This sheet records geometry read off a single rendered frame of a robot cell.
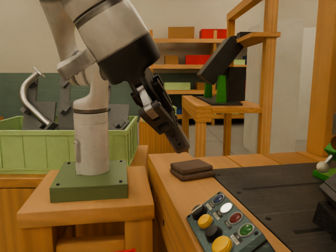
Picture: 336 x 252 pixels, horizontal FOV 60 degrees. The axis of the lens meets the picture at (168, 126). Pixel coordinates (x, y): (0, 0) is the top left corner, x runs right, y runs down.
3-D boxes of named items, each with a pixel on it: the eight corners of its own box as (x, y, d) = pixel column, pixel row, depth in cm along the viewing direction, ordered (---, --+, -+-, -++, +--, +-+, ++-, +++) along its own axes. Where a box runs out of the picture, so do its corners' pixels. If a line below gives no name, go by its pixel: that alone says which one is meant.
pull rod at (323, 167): (321, 175, 69) (323, 151, 68) (313, 171, 71) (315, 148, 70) (341, 173, 70) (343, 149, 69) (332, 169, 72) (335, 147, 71)
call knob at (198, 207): (196, 221, 49) (192, 216, 48) (192, 214, 51) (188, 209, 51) (208, 212, 49) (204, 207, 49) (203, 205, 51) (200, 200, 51)
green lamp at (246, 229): (243, 240, 39) (244, 230, 39) (236, 231, 41) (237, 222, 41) (256, 238, 39) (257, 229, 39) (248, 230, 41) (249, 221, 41)
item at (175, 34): (275, 125, 700) (281, 26, 662) (150, 126, 688) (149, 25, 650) (267, 121, 753) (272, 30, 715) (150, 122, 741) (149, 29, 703)
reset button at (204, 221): (203, 232, 45) (199, 226, 45) (198, 224, 48) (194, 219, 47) (215, 222, 46) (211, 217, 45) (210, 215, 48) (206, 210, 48)
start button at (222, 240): (219, 261, 38) (214, 255, 38) (211, 249, 41) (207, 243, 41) (236, 247, 39) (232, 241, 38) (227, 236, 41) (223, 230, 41)
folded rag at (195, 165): (200, 168, 84) (200, 157, 83) (216, 176, 76) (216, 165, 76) (169, 172, 79) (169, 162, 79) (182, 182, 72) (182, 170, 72)
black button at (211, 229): (211, 244, 42) (206, 238, 42) (205, 235, 44) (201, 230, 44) (224, 234, 42) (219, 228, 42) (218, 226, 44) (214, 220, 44)
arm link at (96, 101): (112, 51, 80) (113, 113, 84) (80, 51, 82) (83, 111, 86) (97, 50, 71) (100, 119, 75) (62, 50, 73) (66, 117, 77)
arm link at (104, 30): (83, 70, 42) (57, 31, 40) (151, 30, 40) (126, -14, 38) (61, 85, 33) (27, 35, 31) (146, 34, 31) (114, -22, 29)
